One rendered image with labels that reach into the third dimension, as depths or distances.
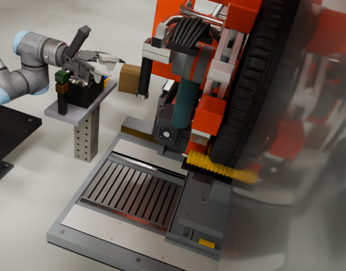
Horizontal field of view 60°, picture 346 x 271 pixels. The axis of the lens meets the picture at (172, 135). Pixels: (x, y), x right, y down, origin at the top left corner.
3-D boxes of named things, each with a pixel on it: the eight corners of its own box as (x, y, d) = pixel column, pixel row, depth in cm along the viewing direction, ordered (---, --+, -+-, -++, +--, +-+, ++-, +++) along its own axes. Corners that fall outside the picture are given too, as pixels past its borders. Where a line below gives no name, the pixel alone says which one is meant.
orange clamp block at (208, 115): (220, 120, 90) (216, 137, 83) (196, 112, 91) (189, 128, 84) (227, 100, 86) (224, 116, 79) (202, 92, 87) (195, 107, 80)
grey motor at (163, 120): (216, 184, 172) (235, 137, 151) (147, 161, 176) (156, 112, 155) (220, 164, 187) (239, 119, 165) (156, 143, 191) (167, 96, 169)
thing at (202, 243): (240, 270, 134) (247, 259, 128) (163, 242, 137) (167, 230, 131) (247, 191, 173) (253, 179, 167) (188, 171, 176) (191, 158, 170)
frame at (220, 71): (197, 173, 105) (253, 15, 71) (179, 168, 105) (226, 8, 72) (219, 100, 147) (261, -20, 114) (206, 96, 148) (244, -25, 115)
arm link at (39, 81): (12, 91, 112) (8, 61, 104) (37, 81, 120) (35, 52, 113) (31, 101, 109) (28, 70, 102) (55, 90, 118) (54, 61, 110)
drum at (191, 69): (223, 98, 108) (235, 62, 100) (167, 80, 110) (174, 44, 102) (227, 81, 119) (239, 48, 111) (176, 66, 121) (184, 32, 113)
